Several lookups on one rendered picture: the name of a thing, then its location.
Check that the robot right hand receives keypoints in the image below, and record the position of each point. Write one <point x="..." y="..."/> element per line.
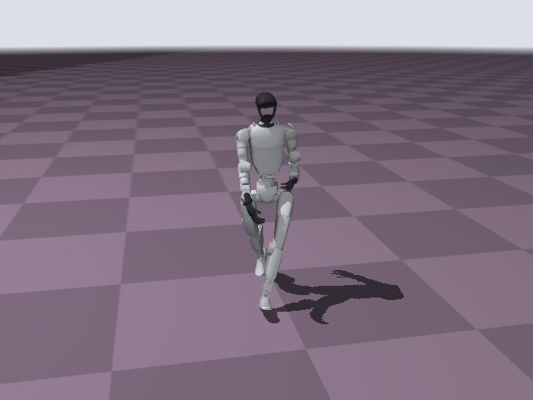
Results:
<point x="251" y="210"/>

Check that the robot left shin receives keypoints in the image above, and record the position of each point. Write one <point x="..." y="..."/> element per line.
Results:
<point x="271" y="270"/>

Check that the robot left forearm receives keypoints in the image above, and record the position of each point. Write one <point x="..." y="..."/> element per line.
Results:
<point x="294" y="170"/>

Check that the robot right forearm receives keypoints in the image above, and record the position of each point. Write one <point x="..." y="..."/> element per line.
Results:
<point x="244" y="180"/>

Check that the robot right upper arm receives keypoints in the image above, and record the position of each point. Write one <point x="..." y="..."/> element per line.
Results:
<point x="242" y="149"/>

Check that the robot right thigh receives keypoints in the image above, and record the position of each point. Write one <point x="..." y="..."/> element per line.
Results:
<point x="253" y="229"/>

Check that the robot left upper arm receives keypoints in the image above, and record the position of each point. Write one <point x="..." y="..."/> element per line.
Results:
<point x="291" y="142"/>

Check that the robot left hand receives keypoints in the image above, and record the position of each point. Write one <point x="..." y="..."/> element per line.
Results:
<point x="289" y="184"/>

